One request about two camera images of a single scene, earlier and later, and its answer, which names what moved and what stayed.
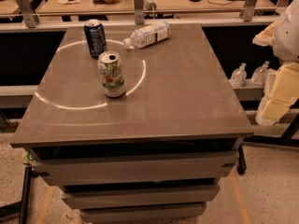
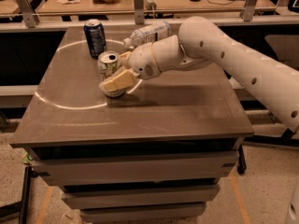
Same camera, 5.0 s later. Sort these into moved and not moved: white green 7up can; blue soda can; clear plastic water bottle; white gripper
Moved: white gripper
Not moved: blue soda can; clear plastic water bottle; white green 7up can
